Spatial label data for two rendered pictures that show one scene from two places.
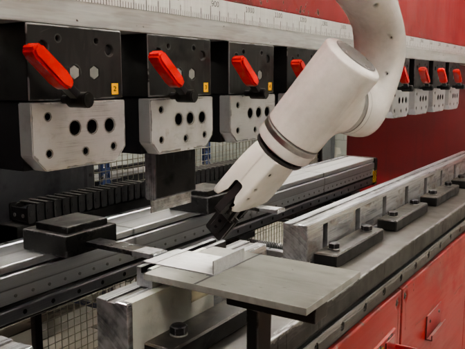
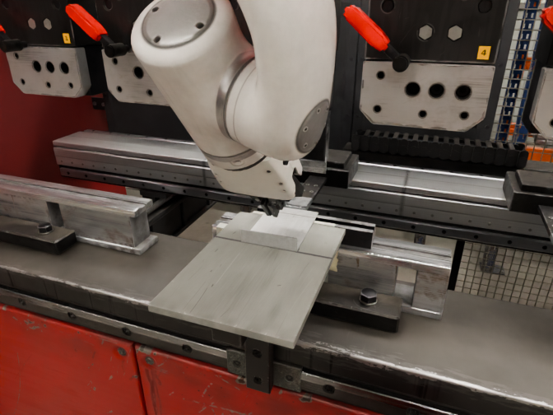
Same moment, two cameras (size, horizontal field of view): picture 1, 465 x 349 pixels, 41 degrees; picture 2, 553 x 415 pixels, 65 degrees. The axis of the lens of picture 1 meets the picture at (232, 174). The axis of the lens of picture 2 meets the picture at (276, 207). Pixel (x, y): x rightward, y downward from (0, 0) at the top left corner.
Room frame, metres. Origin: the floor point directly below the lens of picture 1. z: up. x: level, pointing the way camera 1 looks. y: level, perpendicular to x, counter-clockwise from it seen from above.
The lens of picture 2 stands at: (0.79, -0.52, 1.32)
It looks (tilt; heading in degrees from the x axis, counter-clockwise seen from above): 26 degrees down; 77
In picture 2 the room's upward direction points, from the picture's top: straight up
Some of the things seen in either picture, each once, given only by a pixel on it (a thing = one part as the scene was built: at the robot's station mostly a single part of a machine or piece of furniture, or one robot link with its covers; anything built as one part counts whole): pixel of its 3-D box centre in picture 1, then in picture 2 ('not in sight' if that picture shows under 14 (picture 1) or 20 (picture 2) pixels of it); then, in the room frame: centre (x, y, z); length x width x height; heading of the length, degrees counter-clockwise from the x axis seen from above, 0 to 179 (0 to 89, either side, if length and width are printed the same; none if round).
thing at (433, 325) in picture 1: (436, 320); not in sight; (1.74, -0.59, 0.58); 0.15 x 0.02 x 0.07; 147
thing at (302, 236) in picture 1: (411, 189); not in sight; (2.02, -0.59, 0.92); 1.67 x 0.06 x 0.10; 147
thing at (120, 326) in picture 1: (193, 293); (323, 261); (1.01, 0.07, 0.92); 0.39 x 0.06 x 0.10; 147
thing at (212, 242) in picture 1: (184, 261); (312, 226); (0.99, 0.08, 0.98); 0.20 x 0.03 x 0.03; 147
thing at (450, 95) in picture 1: (442, 86); not in sight; (2.28, -0.76, 1.26); 0.15 x 0.09 x 0.17; 147
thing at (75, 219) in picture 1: (101, 238); (316, 177); (1.04, 0.22, 1.01); 0.26 x 0.12 x 0.05; 57
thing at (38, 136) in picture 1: (57, 97); (158, 45); (0.77, 0.22, 1.26); 0.15 x 0.09 x 0.17; 147
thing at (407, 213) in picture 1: (403, 215); not in sight; (1.77, -0.50, 0.89); 0.30 x 0.05 x 0.03; 147
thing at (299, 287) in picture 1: (252, 275); (260, 263); (0.88, -0.03, 1.00); 0.26 x 0.18 x 0.01; 57
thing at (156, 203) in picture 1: (171, 177); (295, 140); (0.96, 0.10, 1.13); 0.10 x 0.02 x 0.10; 147
